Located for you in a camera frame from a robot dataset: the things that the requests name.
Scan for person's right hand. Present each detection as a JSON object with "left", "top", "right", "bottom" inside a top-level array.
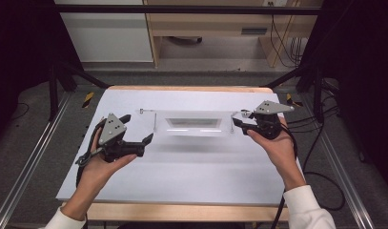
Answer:
[{"left": 247, "top": 116, "right": 307, "bottom": 192}]

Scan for clear acrylic display stand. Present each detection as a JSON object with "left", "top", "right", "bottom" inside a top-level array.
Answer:
[{"left": 138, "top": 108, "right": 252, "bottom": 137}]

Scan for black metal stand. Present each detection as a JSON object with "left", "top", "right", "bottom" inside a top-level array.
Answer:
[
  {"left": 260, "top": 63, "right": 326, "bottom": 124},
  {"left": 48, "top": 59, "right": 111, "bottom": 122}
]

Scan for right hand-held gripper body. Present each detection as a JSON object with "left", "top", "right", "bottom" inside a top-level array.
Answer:
[{"left": 249, "top": 100, "right": 296, "bottom": 141}]

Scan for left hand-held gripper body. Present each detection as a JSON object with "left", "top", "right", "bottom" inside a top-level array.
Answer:
[{"left": 97, "top": 113, "right": 147, "bottom": 163}]

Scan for clear plastic tray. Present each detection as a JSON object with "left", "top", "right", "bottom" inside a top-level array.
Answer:
[{"left": 156, "top": 110, "right": 232, "bottom": 137}]

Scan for aluminium floor rail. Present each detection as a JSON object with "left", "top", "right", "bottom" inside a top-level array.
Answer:
[
  {"left": 299, "top": 94, "right": 377, "bottom": 229},
  {"left": 0, "top": 91, "right": 72, "bottom": 229}
]

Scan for black desk cables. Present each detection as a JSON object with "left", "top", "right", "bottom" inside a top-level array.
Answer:
[{"left": 269, "top": 13, "right": 309, "bottom": 69}]

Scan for yellow black tape piece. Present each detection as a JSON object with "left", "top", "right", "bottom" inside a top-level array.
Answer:
[
  {"left": 285, "top": 93, "right": 304, "bottom": 108},
  {"left": 82, "top": 91, "right": 95, "bottom": 109}
]

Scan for black curtain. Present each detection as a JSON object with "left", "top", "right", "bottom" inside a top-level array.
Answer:
[
  {"left": 0, "top": 0, "right": 85, "bottom": 141},
  {"left": 296, "top": 0, "right": 388, "bottom": 192}
]

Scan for white table sheet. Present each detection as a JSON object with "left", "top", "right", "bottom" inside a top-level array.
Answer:
[{"left": 56, "top": 89, "right": 302, "bottom": 206}]

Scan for black metal crossbar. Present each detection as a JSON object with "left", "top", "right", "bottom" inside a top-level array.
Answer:
[{"left": 52, "top": 4, "right": 323, "bottom": 16}]

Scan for light wooden desk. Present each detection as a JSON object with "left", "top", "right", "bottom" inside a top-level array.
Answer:
[{"left": 143, "top": 0, "right": 312, "bottom": 69}]

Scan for person's left hand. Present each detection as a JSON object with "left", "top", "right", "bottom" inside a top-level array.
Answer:
[{"left": 81, "top": 118, "right": 138, "bottom": 195}]

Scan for black floor cable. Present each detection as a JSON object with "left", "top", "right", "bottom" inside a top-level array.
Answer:
[{"left": 286, "top": 104, "right": 346, "bottom": 212}]

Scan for white cabinet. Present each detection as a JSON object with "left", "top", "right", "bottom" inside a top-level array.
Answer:
[{"left": 53, "top": 0, "right": 154, "bottom": 63}]

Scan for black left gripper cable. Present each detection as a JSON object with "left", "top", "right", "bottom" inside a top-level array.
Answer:
[{"left": 74, "top": 118, "right": 105, "bottom": 189}]

